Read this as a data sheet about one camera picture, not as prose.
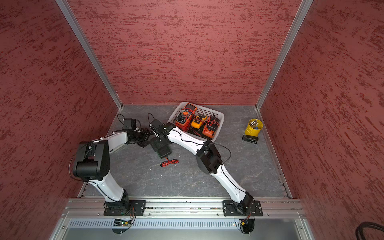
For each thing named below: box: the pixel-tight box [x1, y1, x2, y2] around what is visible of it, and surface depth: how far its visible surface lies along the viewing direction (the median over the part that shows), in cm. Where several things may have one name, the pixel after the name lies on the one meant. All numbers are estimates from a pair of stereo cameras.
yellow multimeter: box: [191, 116, 208, 129], surface depth 102 cm
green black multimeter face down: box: [150, 137, 172, 159], surface depth 85 cm
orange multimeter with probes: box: [202, 116, 220, 139], surface depth 96 cm
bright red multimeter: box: [175, 113, 193, 132], surface depth 97 cm
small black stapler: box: [242, 135, 259, 144], surface depth 100 cm
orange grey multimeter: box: [181, 103, 198, 116], surface depth 99 cm
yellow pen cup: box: [244, 118, 264, 137], surface depth 96 cm
